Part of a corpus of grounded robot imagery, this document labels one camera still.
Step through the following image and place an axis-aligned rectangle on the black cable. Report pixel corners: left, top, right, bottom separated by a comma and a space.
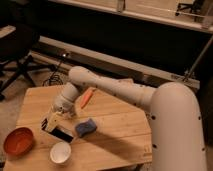
41, 51, 81, 87

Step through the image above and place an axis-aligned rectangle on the metal tripod leg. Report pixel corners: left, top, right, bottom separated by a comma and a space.
172, 41, 213, 113

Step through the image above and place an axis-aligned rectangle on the black office chair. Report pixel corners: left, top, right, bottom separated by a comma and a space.
0, 24, 56, 101

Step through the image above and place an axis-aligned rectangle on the orange carrot toy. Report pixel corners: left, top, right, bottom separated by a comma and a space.
80, 89, 94, 108

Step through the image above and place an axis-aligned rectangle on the orange bowl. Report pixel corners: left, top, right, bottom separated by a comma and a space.
3, 127, 34, 157

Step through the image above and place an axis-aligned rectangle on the white ceramic cup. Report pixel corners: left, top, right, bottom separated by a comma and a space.
50, 142, 71, 164

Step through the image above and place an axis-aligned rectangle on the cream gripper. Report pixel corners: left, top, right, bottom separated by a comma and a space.
41, 108, 71, 132

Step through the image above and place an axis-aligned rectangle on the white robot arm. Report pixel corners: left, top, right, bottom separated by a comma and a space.
41, 66, 207, 171

